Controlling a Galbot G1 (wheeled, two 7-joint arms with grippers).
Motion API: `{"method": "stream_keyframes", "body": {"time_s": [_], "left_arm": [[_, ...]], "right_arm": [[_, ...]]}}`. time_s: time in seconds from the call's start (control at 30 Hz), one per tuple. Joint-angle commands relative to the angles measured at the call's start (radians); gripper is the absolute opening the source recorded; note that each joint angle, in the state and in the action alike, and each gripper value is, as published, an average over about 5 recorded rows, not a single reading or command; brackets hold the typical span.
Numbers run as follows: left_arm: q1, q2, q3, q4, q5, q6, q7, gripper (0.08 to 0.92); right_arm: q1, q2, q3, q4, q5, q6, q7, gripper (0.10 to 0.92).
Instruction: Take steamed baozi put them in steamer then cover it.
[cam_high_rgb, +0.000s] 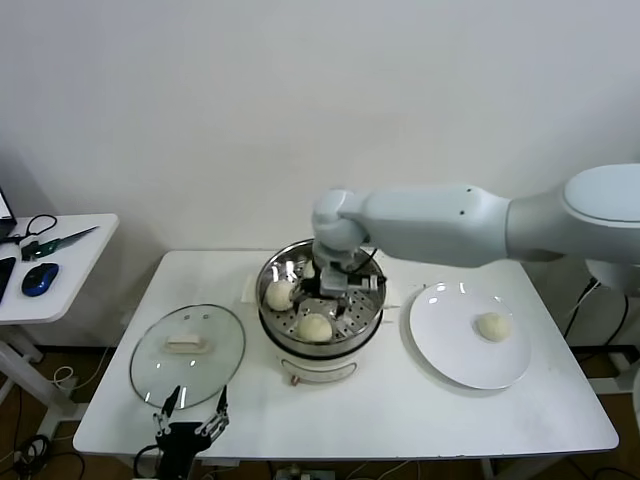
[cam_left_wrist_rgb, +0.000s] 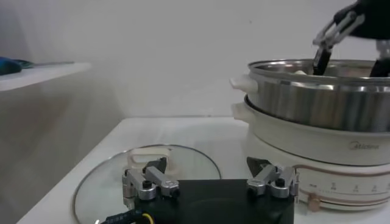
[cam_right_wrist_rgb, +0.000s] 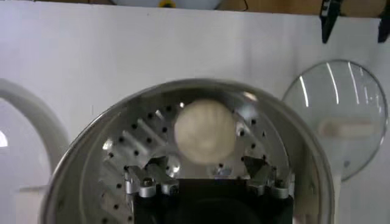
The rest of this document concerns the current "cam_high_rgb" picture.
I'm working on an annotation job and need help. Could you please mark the black floor cables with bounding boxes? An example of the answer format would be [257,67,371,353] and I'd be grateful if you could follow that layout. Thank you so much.
[0,384,86,480]

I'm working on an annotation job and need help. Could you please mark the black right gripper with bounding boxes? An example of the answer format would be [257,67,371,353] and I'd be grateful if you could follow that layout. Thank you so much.
[292,277,352,320]

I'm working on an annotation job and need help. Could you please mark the blue computer mouse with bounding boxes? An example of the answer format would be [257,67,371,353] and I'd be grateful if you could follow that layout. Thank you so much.
[21,262,61,298]

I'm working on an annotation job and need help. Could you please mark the white floor cable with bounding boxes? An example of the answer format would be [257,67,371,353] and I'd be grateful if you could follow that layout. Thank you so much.
[51,344,116,390]

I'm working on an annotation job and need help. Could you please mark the black laptop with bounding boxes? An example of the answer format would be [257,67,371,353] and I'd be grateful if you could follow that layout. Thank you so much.
[0,185,19,244]

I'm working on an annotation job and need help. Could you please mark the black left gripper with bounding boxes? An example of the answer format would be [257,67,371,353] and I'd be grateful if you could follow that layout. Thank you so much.
[152,384,232,474]

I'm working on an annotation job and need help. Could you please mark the round glass pot lid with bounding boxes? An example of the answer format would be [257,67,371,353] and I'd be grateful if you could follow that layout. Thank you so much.
[129,303,247,410]

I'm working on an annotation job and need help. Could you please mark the black looped cable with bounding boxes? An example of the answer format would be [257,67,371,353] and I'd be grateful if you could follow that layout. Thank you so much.
[0,213,57,247]

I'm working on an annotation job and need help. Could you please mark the black hanging cable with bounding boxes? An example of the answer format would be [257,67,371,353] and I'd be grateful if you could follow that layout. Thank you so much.
[563,279,631,347]

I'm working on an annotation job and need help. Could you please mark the large white round plate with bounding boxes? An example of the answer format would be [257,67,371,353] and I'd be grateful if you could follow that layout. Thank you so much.
[408,280,533,391]

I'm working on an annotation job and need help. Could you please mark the perforated steel steamer basket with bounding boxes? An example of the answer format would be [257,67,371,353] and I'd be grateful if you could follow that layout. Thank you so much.
[257,239,387,357]

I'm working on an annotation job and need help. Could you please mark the flat black device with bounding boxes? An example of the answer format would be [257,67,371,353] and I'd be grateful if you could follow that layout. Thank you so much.
[0,256,18,305]

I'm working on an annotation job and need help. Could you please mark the small white side table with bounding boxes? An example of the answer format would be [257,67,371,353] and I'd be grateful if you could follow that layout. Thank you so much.
[0,213,120,444]

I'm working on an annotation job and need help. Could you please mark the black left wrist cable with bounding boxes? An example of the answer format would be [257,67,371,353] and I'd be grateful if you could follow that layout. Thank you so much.
[133,443,166,480]

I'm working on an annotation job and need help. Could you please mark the green pointed blade tool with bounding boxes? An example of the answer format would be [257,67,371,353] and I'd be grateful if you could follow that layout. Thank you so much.
[20,225,101,262]

